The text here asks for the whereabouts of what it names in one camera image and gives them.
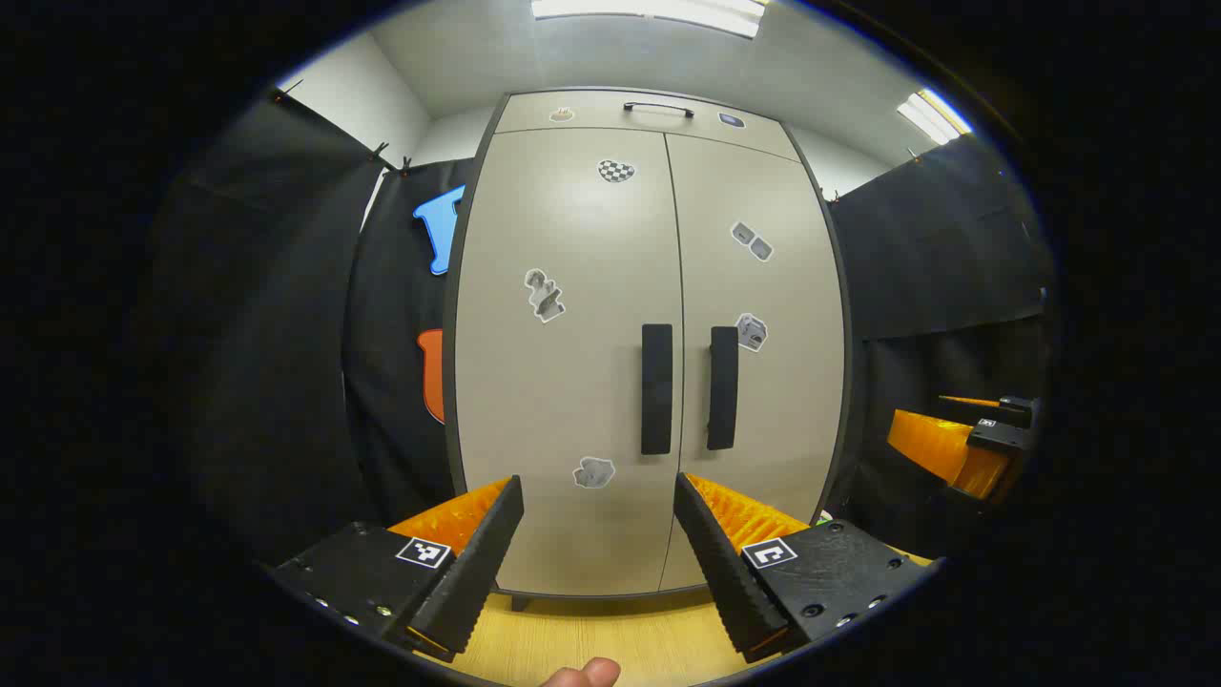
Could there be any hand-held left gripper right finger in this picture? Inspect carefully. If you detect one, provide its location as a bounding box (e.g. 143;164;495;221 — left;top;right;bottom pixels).
673;471;941;664

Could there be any beige cabinet drawer front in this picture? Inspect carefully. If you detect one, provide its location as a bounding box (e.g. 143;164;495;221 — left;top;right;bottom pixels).
494;91;800;161

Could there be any ceiling light panel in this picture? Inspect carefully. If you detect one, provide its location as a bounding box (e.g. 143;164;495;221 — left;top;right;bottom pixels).
897;88;974;146

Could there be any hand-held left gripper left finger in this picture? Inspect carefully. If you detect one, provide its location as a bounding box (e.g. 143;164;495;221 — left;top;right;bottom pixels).
272;474;526;664

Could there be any double-door shoe cabinet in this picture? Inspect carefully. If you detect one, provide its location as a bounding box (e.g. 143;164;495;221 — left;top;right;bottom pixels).
441;88;855;612

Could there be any beige shoe cabinet door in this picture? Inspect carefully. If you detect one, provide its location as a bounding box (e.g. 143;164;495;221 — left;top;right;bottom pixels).
453;129;683;597
658;134;848;593

